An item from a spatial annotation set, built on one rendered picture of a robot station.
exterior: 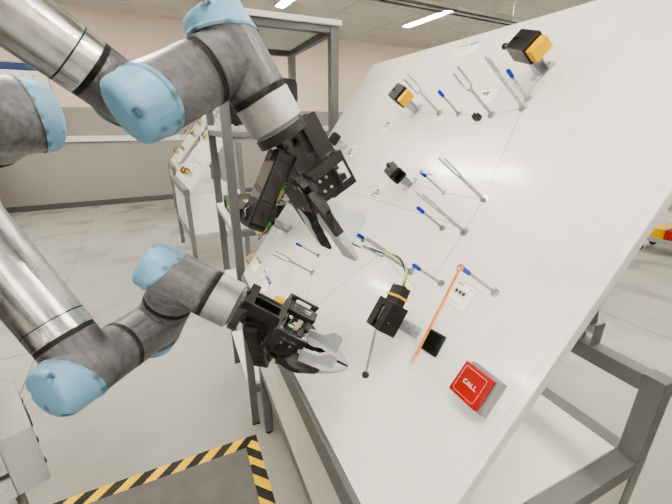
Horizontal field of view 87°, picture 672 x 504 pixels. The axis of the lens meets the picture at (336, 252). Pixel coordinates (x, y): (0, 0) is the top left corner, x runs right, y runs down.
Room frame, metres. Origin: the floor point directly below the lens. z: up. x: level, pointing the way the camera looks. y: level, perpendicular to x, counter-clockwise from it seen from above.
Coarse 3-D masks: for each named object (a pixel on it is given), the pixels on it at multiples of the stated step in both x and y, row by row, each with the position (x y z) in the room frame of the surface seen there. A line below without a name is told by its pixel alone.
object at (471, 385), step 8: (464, 368) 0.43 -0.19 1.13; (472, 368) 0.42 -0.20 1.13; (456, 376) 0.43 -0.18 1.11; (464, 376) 0.42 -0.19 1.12; (472, 376) 0.41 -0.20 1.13; (480, 376) 0.41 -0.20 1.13; (488, 376) 0.41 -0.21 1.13; (456, 384) 0.42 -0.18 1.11; (464, 384) 0.41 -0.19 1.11; (472, 384) 0.41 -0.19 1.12; (480, 384) 0.40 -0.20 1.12; (488, 384) 0.39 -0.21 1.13; (456, 392) 0.41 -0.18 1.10; (464, 392) 0.41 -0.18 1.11; (472, 392) 0.40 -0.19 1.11; (480, 392) 0.39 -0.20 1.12; (488, 392) 0.39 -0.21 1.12; (464, 400) 0.40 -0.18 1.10; (472, 400) 0.39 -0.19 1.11; (480, 400) 0.39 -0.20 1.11; (472, 408) 0.38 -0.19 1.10
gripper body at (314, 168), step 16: (288, 128) 0.47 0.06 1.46; (304, 128) 0.50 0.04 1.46; (320, 128) 0.51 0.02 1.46; (272, 144) 0.47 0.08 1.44; (288, 144) 0.49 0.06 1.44; (304, 144) 0.51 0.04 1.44; (320, 144) 0.51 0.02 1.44; (304, 160) 0.50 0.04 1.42; (320, 160) 0.51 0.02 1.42; (336, 160) 0.50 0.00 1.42; (288, 176) 0.48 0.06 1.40; (304, 176) 0.49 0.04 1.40; (320, 176) 0.49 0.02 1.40; (336, 176) 0.51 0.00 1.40; (352, 176) 0.51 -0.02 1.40; (288, 192) 0.52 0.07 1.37; (320, 192) 0.50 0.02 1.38; (336, 192) 0.51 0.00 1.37; (304, 208) 0.50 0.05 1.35
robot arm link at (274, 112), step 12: (264, 96) 0.53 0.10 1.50; (276, 96) 0.47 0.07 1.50; (288, 96) 0.48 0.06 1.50; (252, 108) 0.46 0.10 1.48; (264, 108) 0.46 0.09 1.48; (276, 108) 0.47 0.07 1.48; (288, 108) 0.47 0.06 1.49; (252, 120) 0.47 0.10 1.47; (264, 120) 0.46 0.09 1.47; (276, 120) 0.46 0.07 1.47; (288, 120) 0.47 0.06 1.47; (252, 132) 0.48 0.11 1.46; (264, 132) 0.47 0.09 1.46; (276, 132) 0.47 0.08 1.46
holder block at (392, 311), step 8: (376, 304) 0.57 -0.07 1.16; (384, 304) 0.56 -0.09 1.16; (392, 304) 0.54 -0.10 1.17; (376, 312) 0.56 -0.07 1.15; (384, 312) 0.55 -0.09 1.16; (392, 312) 0.54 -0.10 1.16; (400, 312) 0.55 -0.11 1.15; (368, 320) 0.56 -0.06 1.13; (376, 320) 0.55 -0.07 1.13; (384, 320) 0.53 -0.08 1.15; (392, 320) 0.54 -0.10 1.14; (400, 320) 0.55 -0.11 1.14; (376, 328) 0.53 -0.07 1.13; (384, 328) 0.53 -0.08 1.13; (392, 328) 0.54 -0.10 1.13; (392, 336) 0.54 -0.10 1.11
